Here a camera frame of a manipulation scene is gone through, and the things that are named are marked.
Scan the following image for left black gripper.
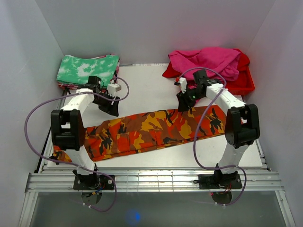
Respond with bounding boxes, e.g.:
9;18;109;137
92;91;120;117

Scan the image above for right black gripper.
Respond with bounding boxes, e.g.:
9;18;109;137
177;87;205;113

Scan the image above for orange camouflage trousers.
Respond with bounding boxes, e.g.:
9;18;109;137
49;105;243;166

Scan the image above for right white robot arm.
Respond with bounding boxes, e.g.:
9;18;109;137
174;67;260;189

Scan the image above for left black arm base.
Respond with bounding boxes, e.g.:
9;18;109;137
73;174;115;191

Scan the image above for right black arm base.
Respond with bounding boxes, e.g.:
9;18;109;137
193;173;242;189

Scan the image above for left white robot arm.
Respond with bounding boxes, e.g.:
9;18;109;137
51;76;121;189

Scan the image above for pink patterned folded trousers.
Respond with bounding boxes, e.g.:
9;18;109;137
56;54;121;92

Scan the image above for red plastic tray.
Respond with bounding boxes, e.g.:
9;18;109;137
226;67;255;96

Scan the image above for red garment in tray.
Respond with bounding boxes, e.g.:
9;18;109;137
161;48;251;80

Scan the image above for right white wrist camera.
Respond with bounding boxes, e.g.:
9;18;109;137
174;77;187;93

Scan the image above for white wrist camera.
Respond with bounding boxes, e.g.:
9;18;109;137
107;83;122;96
174;77;187;93

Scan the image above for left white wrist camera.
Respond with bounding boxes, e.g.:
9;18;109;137
107;83;122;96

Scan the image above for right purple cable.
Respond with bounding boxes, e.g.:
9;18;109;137
177;68;247;206

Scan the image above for purple cable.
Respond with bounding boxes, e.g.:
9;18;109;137
24;77;130;212
177;68;247;206

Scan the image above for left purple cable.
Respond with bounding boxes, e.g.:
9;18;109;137
24;77;130;212

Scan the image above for aluminium rail frame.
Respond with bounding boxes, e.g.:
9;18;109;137
18;89;296;227

